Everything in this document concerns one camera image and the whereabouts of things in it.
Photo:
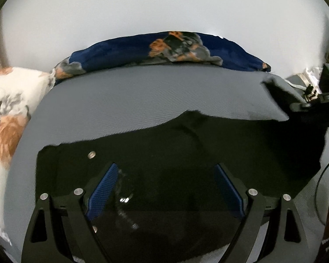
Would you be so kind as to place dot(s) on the grey mesh mattress cover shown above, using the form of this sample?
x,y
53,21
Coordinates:
x,y
123,99

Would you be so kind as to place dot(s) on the white floral pillow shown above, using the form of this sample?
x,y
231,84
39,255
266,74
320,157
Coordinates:
x,y
21,91

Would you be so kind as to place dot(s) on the navy floral blanket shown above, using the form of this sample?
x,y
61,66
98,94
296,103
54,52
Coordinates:
x,y
173,47

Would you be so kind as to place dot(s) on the black cream zigzag cloth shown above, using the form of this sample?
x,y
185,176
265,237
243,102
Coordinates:
x,y
310,93

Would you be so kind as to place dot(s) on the black pants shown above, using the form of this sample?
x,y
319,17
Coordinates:
x,y
170,202

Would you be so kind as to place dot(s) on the grey white-trimmed cloth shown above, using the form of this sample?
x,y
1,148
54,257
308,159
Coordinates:
x,y
300,82

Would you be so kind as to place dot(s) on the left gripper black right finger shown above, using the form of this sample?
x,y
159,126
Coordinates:
x,y
285,239

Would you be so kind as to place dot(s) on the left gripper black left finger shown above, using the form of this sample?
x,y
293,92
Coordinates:
x,y
55,220

